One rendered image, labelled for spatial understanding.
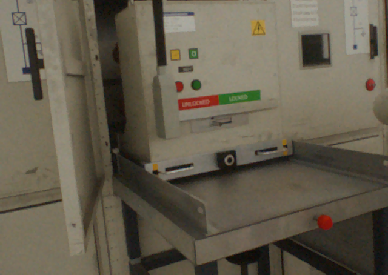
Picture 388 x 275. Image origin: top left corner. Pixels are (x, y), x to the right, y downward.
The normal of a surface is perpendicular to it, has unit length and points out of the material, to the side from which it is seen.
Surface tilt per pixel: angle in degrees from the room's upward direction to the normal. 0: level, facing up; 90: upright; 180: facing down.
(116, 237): 90
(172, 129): 90
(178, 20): 90
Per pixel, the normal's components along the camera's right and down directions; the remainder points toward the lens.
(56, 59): 0.15, 0.11
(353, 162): -0.90, 0.13
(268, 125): 0.43, 0.07
